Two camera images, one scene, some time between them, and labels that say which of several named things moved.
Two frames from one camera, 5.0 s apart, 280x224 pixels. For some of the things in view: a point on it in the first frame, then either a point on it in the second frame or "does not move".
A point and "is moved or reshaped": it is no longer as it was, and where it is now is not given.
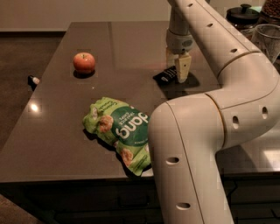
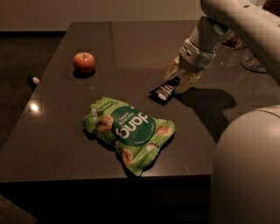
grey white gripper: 178,44 to 194,58
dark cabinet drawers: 252,199 does not move
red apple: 83,62 does not move
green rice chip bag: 128,129 does not move
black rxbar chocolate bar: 167,76 is moved or reshaped
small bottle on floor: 32,80 does not move
